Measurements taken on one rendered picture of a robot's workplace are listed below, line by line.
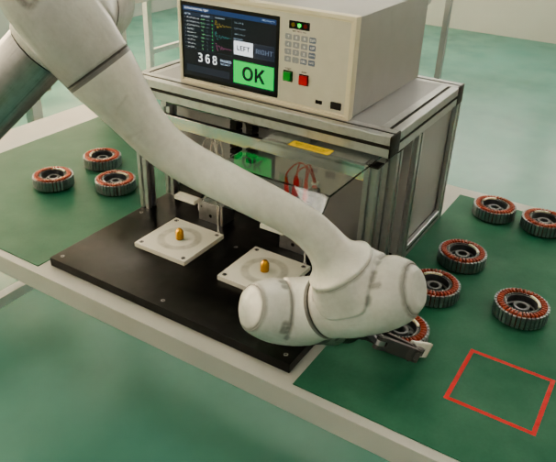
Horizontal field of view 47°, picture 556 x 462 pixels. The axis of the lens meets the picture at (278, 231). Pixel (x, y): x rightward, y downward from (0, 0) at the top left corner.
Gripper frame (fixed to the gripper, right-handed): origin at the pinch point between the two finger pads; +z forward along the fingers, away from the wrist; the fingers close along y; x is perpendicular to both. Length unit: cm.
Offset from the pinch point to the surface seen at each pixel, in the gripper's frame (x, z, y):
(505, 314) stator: 11.3, 18.4, 8.9
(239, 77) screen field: 31, -23, -51
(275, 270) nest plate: -3.7, -8.1, -29.6
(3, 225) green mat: -28, -43, -88
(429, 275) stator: 10.1, 16.0, -9.6
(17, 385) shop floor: -94, -6, -115
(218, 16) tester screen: 40, -31, -56
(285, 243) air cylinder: 0.9, -1.0, -37.4
